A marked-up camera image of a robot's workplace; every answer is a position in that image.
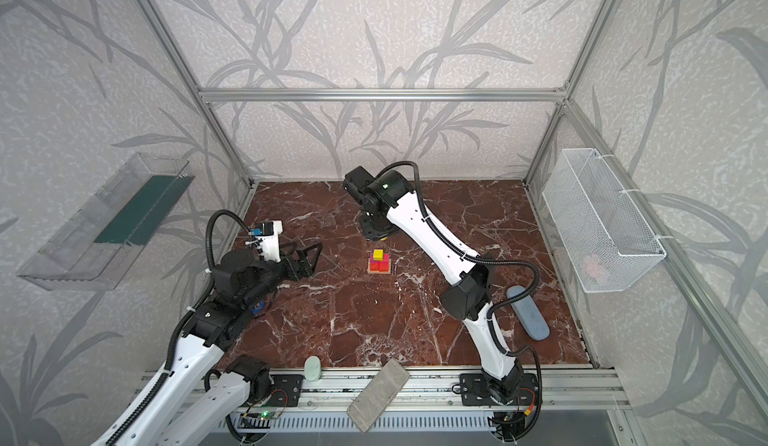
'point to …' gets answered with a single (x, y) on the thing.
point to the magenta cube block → (372, 259)
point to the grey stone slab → (371, 403)
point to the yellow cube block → (378, 254)
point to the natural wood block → (379, 272)
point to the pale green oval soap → (312, 368)
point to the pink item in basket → (593, 271)
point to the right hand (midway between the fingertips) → (380, 223)
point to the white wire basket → (609, 240)
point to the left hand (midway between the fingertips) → (314, 237)
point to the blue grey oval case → (528, 314)
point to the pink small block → (386, 257)
